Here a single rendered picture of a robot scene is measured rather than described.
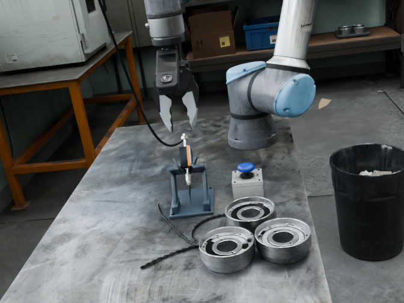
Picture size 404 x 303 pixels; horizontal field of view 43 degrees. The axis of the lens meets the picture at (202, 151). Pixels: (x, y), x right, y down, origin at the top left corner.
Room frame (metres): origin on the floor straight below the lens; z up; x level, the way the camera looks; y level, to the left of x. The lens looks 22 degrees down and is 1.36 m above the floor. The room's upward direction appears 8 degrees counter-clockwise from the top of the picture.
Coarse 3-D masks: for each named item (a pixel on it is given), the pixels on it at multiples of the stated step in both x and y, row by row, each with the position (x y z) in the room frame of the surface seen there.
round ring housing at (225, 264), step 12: (216, 228) 0.87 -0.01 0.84; (228, 228) 0.87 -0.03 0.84; (240, 228) 0.86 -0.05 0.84; (204, 240) 0.85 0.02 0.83; (228, 240) 0.84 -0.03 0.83; (252, 240) 0.81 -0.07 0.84; (204, 252) 0.79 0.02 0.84; (216, 252) 0.81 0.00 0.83; (228, 252) 0.80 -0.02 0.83; (240, 252) 0.78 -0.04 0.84; (252, 252) 0.80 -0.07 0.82; (216, 264) 0.78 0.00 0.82; (228, 264) 0.77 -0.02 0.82; (240, 264) 0.78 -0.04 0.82
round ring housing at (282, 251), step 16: (272, 224) 0.87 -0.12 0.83; (288, 224) 0.87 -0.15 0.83; (304, 224) 0.84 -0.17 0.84; (256, 240) 0.82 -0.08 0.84; (272, 240) 0.82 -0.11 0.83; (288, 240) 0.84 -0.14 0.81; (304, 240) 0.79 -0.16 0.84; (272, 256) 0.78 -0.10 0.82; (288, 256) 0.77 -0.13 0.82; (304, 256) 0.79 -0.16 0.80
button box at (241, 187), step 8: (232, 176) 1.09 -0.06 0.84; (240, 176) 1.08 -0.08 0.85; (248, 176) 1.07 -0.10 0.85; (256, 176) 1.07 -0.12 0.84; (232, 184) 1.05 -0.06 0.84; (240, 184) 1.05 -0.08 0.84; (248, 184) 1.05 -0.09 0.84; (256, 184) 1.04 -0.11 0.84; (240, 192) 1.05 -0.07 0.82; (248, 192) 1.05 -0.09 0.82; (256, 192) 1.04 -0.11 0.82
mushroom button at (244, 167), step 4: (240, 164) 1.09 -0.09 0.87; (244, 164) 1.08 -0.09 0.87; (248, 164) 1.08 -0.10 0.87; (252, 164) 1.08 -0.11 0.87; (240, 168) 1.07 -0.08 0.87; (244, 168) 1.06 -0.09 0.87; (248, 168) 1.06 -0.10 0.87; (252, 168) 1.07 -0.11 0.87; (244, 172) 1.06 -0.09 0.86; (248, 172) 1.08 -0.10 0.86
